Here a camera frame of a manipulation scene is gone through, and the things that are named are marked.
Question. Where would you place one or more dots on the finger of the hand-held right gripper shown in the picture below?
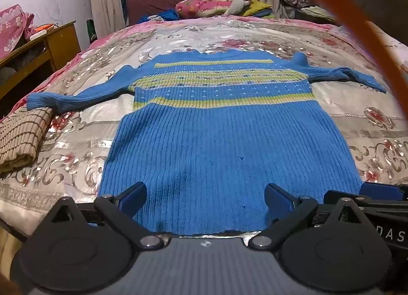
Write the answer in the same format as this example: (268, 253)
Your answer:
(334, 195)
(379, 190)

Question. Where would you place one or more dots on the orange and white item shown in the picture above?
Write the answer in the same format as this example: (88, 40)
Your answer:
(43, 29)

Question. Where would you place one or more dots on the light green folded cloth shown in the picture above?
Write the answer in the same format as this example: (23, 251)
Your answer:
(318, 12)

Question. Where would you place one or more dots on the blue cloth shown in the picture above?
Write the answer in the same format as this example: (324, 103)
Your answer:
(165, 16)

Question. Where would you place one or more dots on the wooden bedside cabinet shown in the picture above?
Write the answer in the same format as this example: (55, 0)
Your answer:
(62, 43)

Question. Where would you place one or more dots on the yellow green folded cloth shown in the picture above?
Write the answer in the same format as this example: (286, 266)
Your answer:
(258, 8)

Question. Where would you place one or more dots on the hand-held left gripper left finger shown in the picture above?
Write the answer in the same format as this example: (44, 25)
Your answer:
(134, 198)

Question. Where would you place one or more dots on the floral satin bedspread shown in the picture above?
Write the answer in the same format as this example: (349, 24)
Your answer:
(79, 142)

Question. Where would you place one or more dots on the grey cloth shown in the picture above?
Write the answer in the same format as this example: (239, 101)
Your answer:
(237, 6)

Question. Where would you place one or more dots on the blue striped knit sweater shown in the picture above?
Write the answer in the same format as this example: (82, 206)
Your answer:
(204, 154)

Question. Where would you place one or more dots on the pink bed sheet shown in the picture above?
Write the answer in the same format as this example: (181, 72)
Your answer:
(105, 38)

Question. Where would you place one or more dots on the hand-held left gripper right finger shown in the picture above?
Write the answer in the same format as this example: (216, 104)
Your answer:
(279, 201)

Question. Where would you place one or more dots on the pink floral quilt bundle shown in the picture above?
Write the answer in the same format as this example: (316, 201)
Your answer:
(12, 27)

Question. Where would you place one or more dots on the checked beige folded cloth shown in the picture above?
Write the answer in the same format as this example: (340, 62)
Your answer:
(19, 138)

